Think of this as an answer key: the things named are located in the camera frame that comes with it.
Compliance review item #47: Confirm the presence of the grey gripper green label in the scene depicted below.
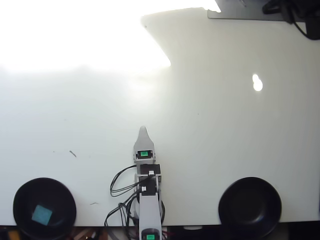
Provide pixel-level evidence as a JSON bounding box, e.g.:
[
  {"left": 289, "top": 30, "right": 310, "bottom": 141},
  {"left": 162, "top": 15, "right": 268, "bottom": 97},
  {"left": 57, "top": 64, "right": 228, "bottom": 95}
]
[{"left": 132, "top": 125, "right": 157, "bottom": 164}]

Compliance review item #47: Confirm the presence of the blue foam cube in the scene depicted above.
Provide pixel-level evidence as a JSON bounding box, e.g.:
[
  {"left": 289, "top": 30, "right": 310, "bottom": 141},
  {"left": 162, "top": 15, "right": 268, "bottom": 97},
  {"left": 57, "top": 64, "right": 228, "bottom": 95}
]
[{"left": 31, "top": 204, "right": 54, "bottom": 225}]

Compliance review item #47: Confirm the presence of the black round bowl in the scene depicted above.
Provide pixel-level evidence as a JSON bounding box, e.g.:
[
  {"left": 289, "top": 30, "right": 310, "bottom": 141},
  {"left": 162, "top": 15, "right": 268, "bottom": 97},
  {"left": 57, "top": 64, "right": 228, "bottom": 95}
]
[
  {"left": 12, "top": 177, "right": 77, "bottom": 240},
  {"left": 218, "top": 176, "right": 283, "bottom": 240}
]

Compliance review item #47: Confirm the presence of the grey monitor stand base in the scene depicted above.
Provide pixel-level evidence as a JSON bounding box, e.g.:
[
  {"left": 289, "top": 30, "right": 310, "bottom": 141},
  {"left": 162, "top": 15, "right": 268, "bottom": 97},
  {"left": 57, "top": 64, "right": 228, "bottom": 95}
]
[{"left": 206, "top": 0, "right": 308, "bottom": 23}]

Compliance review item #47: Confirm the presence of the black looped servo cable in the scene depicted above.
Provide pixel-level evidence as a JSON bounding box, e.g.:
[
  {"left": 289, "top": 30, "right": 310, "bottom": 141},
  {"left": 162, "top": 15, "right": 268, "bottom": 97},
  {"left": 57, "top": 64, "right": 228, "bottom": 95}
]
[{"left": 109, "top": 164, "right": 140, "bottom": 198}]

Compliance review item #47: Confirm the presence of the black cable bundle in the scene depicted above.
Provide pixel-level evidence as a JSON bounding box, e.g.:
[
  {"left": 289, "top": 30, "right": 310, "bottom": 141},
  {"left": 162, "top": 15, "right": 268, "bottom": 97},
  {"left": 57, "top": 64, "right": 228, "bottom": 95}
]
[{"left": 104, "top": 194, "right": 141, "bottom": 228}]

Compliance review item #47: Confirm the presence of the black device with cable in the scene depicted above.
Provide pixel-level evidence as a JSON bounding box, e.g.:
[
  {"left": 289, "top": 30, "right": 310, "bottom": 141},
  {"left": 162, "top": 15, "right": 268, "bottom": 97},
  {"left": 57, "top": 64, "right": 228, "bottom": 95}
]
[{"left": 261, "top": 0, "right": 320, "bottom": 41}]

